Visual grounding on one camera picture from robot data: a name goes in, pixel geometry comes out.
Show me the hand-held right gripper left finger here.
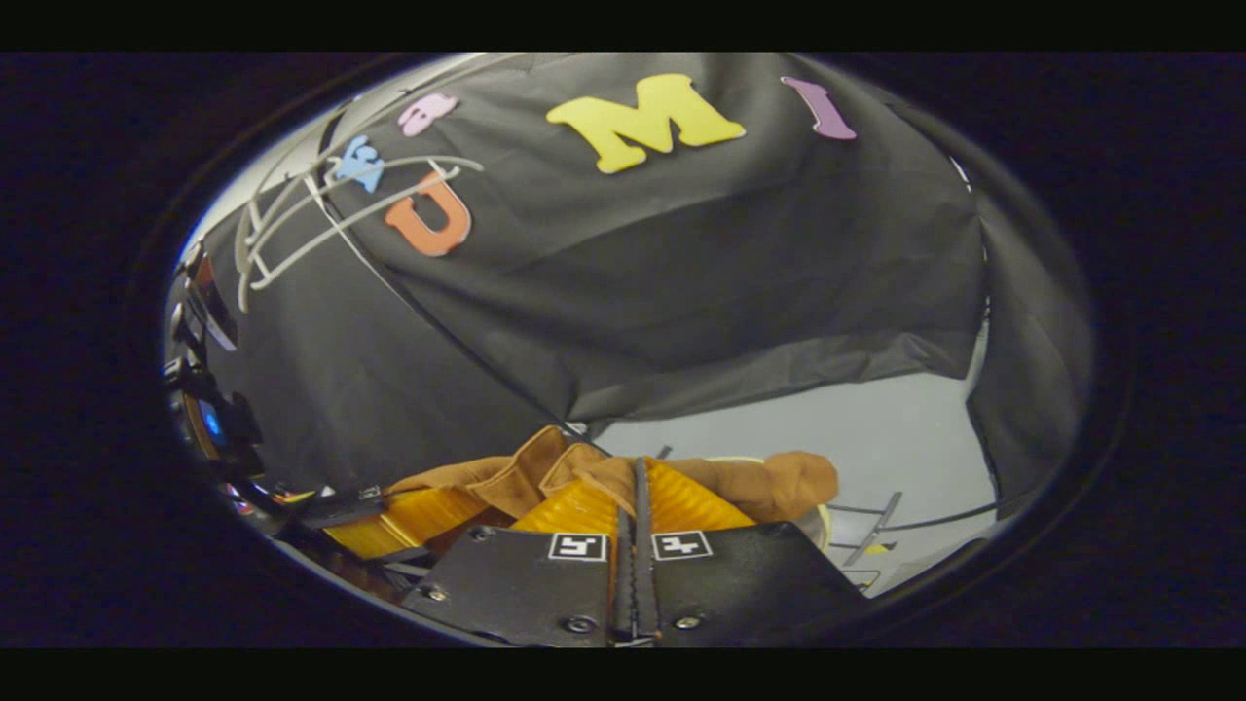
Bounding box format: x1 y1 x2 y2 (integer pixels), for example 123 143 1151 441
402 458 640 646

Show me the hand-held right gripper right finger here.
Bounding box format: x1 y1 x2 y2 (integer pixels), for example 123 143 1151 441
637 458 873 646

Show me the brown shirt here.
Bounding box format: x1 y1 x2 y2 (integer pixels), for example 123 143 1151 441
385 424 841 529

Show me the white hanger holding shirt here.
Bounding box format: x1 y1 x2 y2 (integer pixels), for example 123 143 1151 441
237 166 460 314

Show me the empty white hanger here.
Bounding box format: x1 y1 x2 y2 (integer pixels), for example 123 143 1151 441
234 154 486 291

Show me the black backdrop cloth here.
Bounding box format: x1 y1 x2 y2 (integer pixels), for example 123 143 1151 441
190 54 1098 519

